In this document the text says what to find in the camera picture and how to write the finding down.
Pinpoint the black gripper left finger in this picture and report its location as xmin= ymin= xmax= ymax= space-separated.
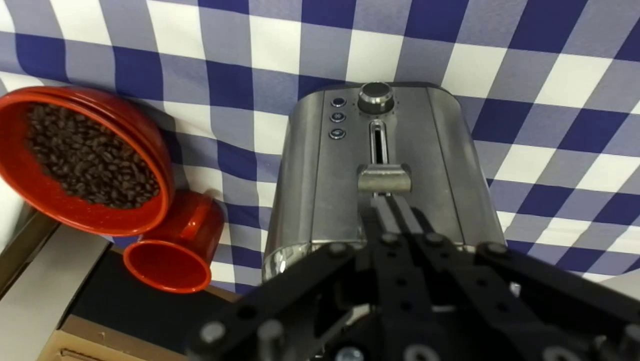
xmin=189 ymin=192 xmax=404 ymax=361

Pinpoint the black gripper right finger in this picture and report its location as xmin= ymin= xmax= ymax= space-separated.
xmin=392 ymin=192 xmax=640 ymax=361

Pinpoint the silver two-slot toaster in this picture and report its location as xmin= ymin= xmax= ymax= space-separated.
xmin=261 ymin=81 xmax=511 ymax=286

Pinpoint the small red cup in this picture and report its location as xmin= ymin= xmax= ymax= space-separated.
xmin=121 ymin=187 xmax=229 ymax=297

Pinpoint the red bowl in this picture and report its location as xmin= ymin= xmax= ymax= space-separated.
xmin=0 ymin=84 xmax=178 ymax=241

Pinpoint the blue white checkered tablecloth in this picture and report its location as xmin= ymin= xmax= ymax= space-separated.
xmin=0 ymin=0 xmax=640 ymax=297

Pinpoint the dark coffee beans pile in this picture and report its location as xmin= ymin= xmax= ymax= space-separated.
xmin=24 ymin=103 xmax=162 ymax=212

